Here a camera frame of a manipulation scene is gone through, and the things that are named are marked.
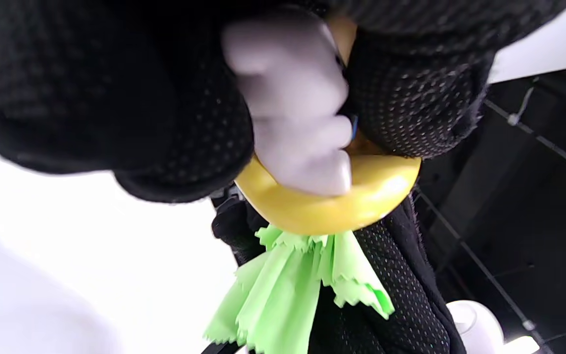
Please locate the person's right hand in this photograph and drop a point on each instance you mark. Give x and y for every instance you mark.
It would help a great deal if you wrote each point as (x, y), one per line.
(410, 305)

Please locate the person's left hand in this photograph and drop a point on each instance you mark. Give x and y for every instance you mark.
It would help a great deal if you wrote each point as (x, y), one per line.
(116, 88)

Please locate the green dusting cloth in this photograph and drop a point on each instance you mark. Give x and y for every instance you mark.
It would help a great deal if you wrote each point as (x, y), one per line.
(283, 295)

